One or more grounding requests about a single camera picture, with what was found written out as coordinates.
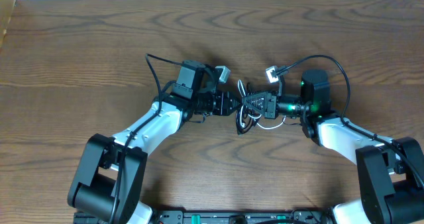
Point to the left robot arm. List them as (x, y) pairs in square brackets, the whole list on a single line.
[(108, 181)]

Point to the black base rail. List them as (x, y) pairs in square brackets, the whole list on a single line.
[(185, 217)]

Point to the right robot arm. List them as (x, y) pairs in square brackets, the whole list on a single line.
[(390, 171)]

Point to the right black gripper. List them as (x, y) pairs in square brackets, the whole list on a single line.
[(269, 105)]

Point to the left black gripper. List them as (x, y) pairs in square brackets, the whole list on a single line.
[(224, 105)]

